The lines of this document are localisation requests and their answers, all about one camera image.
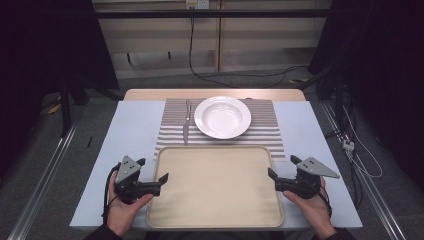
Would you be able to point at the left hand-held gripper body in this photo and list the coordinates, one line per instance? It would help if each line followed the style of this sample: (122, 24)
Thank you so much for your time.
(127, 170)

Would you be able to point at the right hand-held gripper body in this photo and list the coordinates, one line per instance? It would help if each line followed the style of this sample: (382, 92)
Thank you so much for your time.
(308, 181)

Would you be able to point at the person's right hand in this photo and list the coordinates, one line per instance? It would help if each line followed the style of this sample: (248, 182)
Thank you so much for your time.
(311, 210)

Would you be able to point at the person's left hand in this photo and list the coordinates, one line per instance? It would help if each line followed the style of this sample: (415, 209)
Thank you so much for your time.
(124, 215)

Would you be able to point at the striped placemat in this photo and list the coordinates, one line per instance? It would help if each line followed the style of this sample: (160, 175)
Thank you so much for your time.
(173, 120)

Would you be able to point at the silver table knife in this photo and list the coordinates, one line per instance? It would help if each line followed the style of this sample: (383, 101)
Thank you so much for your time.
(186, 130)

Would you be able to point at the beige plastic tray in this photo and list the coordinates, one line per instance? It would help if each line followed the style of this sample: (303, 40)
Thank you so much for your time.
(216, 190)

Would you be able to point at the yellow floor tape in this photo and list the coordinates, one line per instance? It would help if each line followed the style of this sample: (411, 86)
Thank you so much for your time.
(298, 81)
(55, 109)

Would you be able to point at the white deep plate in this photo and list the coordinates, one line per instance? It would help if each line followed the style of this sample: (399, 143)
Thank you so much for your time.
(222, 117)

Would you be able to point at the black metal stand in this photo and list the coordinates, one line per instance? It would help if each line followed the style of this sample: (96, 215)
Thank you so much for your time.
(65, 110)

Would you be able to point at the black curtain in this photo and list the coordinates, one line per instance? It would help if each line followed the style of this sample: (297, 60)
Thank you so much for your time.
(40, 50)
(383, 66)

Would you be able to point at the black horizontal bar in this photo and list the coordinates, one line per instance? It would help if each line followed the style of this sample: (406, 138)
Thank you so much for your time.
(150, 13)

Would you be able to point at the metal floor rail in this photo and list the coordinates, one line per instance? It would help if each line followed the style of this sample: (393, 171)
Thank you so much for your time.
(43, 180)
(370, 186)

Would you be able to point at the white wall socket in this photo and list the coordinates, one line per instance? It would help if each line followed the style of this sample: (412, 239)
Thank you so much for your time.
(197, 3)

